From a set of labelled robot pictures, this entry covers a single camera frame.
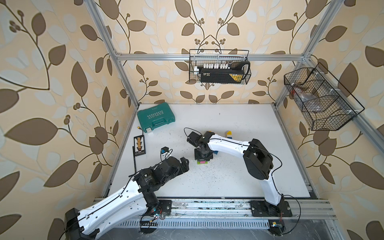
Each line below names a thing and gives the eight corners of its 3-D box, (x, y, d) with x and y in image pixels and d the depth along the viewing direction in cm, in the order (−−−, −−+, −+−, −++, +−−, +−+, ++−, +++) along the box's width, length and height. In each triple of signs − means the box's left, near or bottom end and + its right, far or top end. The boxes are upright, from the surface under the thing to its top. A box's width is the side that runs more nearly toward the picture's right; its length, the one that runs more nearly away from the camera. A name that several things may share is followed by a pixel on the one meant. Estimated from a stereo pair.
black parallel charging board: (135, 156, 95) (134, 155, 93) (134, 139, 103) (133, 137, 102) (146, 153, 96) (145, 152, 94) (144, 136, 105) (143, 134, 103)
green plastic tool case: (144, 133, 105) (142, 130, 101) (138, 115, 116) (136, 111, 112) (176, 121, 112) (176, 117, 108) (168, 105, 123) (167, 101, 119)
